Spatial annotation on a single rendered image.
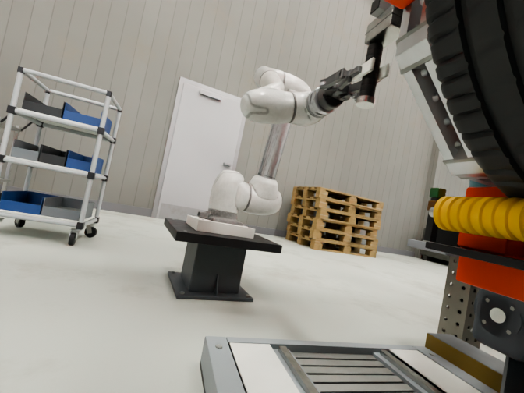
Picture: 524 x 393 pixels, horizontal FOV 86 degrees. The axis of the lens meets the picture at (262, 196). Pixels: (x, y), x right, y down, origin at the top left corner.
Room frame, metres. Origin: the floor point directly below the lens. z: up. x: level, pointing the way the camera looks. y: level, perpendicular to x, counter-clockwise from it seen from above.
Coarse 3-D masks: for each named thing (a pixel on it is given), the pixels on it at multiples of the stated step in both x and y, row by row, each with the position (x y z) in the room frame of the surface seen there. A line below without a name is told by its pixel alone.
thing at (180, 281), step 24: (192, 240) 1.18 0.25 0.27; (216, 240) 1.23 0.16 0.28; (240, 240) 1.27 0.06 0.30; (264, 240) 1.43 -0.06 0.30; (192, 264) 1.35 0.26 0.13; (216, 264) 1.37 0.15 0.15; (240, 264) 1.42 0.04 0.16; (192, 288) 1.33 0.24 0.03; (216, 288) 1.35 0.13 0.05; (240, 288) 1.53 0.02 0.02
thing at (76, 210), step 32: (32, 96) 1.76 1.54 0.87; (64, 96) 2.02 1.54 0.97; (64, 128) 2.03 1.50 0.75; (96, 128) 1.77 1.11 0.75; (0, 160) 1.63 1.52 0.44; (32, 160) 1.72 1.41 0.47; (64, 160) 1.77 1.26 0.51; (96, 160) 1.78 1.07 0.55; (32, 192) 1.98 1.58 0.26; (64, 224) 1.75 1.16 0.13
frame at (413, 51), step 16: (416, 0) 0.43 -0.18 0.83; (416, 16) 0.43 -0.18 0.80; (400, 32) 0.44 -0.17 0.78; (416, 32) 0.41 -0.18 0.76; (400, 48) 0.43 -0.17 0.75; (416, 48) 0.41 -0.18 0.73; (400, 64) 0.44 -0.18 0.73; (416, 64) 0.42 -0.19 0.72; (432, 64) 0.40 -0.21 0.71; (416, 80) 0.44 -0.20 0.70; (432, 80) 0.45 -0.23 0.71; (416, 96) 0.45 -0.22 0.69; (432, 96) 0.45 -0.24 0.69; (432, 112) 0.45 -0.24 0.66; (448, 112) 0.43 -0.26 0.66; (432, 128) 0.47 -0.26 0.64; (448, 128) 0.46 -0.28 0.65; (448, 144) 0.46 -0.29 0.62; (464, 144) 0.44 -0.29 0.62; (448, 160) 0.48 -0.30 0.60; (464, 160) 0.45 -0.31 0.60; (464, 176) 0.48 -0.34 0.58; (480, 176) 0.46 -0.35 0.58
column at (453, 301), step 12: (456, 264) 1.14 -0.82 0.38; (444, 288) 1.17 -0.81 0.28; (456, 288) 1.12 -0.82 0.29; (468, 288) 1.08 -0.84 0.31; (444, 300) 1.16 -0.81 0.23; (456, 300) 1.12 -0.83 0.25; (468, 300) 1.07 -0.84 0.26; (444, 312) 1.15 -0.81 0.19; (456, 312) 1.11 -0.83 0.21; (468, 312) 1.08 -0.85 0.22; (444, 324) 1.14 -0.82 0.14; (456, 324) 1.12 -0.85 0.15; (468, 324) 1.08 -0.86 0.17; (456, 336) 1.11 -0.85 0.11; (468, 336) 1.08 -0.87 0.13
